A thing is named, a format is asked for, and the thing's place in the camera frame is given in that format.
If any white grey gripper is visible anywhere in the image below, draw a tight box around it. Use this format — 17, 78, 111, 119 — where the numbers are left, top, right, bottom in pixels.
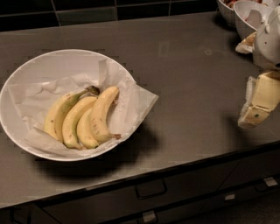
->
235, 6, 280, 128

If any large white bowl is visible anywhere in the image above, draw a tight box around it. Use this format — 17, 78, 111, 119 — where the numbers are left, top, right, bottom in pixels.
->
0, 48, 141, 162

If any right dark drawer front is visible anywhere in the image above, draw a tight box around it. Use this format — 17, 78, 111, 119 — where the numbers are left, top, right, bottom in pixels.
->
220, 150, 280, 190

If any dark drawer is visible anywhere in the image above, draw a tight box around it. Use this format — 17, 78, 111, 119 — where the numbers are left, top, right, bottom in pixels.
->
220, 150, 280, 190
45, 162, 235, 224
114, 176, 280, 224

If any lower dark drawer front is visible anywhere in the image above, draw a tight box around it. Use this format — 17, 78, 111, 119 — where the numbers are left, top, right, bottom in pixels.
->
114, 176, 280, 224

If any upper dark drawer front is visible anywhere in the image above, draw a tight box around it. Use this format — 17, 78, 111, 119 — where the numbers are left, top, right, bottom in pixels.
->
45, 162, 235, 224

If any white crumpled paper liner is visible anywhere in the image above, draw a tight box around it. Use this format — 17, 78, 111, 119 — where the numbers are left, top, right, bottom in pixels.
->
7, 58, 159, 156

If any black drawer handle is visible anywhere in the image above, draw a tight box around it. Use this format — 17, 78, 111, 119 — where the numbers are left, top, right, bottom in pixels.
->
135, 179, 167, 200

